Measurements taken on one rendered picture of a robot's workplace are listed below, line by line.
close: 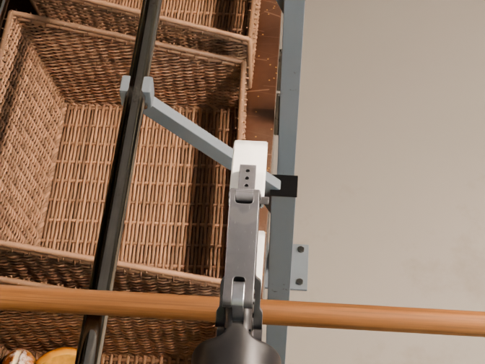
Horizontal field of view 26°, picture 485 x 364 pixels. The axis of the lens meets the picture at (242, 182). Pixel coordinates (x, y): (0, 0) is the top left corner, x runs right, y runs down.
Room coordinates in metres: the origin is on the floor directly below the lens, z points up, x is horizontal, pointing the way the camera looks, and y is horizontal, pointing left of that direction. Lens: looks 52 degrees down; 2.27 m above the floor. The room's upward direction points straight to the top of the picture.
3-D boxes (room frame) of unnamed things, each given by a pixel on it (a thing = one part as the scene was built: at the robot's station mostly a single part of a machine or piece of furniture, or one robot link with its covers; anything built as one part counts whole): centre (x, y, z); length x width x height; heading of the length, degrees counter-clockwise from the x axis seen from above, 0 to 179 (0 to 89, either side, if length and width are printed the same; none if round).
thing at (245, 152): (0.57, -0.01, 1.56); 0.07 x 0.03 x 0.01; 176
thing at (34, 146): (1.27, 0.24, 0.72); 0.56 x 0.49 x 0.28; 178
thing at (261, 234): (0.57, -0.01, 1.42); 0.07 x 0.03 x 0.01; 176
